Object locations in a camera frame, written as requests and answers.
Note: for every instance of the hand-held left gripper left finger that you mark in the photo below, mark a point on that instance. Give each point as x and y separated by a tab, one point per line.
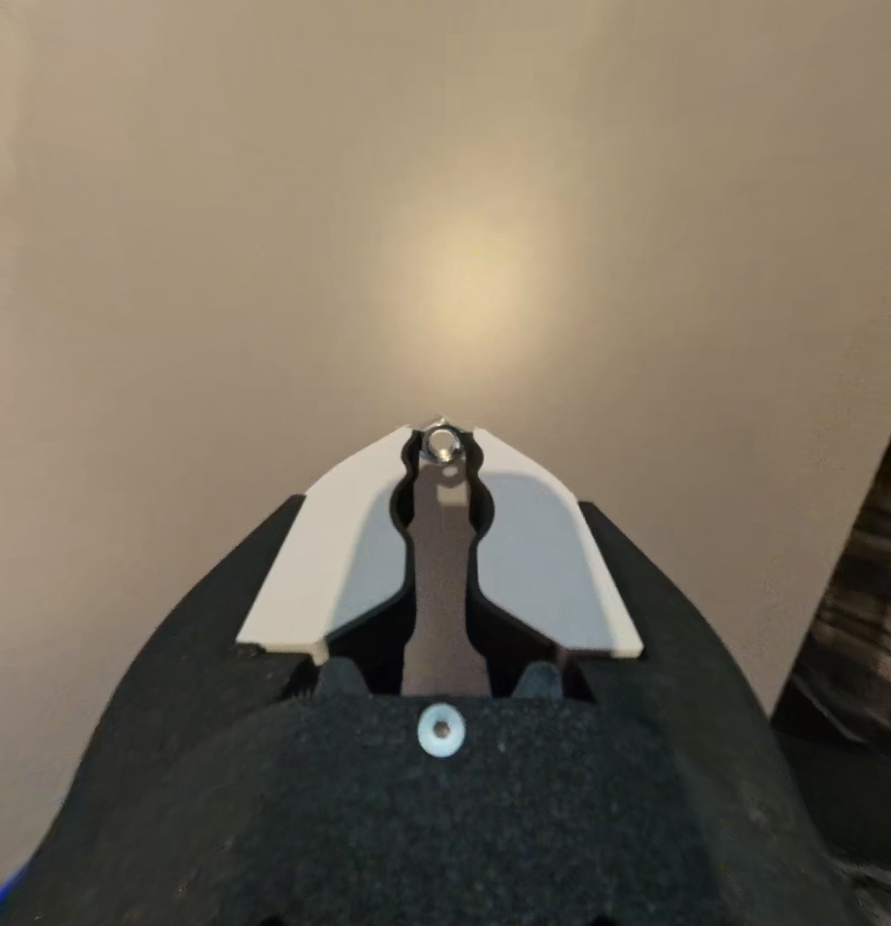
308	564

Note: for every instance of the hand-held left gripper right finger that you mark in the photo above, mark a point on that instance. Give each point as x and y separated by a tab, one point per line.
554	564

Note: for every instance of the silver hex nut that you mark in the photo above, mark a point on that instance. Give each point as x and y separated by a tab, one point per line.
440	445

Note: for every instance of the person's plaid shirt torso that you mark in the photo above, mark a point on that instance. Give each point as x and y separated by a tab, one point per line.
872	579

